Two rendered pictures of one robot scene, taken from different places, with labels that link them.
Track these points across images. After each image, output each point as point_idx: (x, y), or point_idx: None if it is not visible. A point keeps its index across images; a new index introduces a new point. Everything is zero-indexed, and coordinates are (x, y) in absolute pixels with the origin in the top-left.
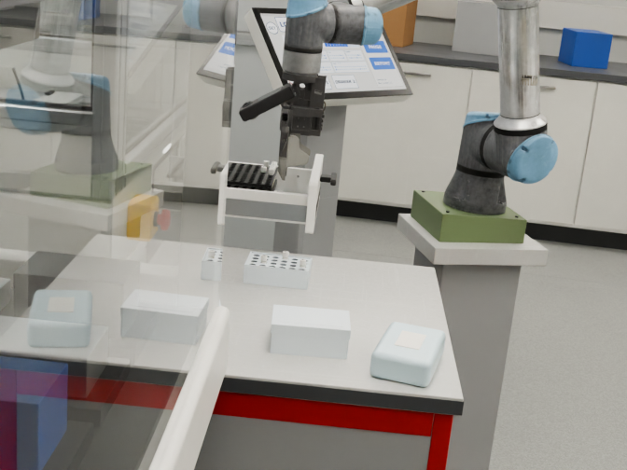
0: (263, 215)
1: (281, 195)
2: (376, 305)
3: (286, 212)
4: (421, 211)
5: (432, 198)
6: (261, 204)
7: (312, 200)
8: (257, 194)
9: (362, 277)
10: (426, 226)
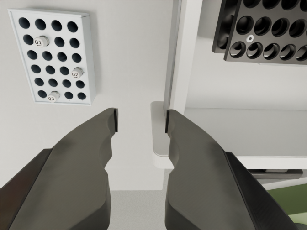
0: (170, 37)
1: (175, 83)
2: (39, 151)
3: (167, 84)
4: (297, 198)
5: (305, 217)
6: (174, 34)
7: (151, 138)
8: (182, 23)
9: (113, 142)
10: (270, 193)
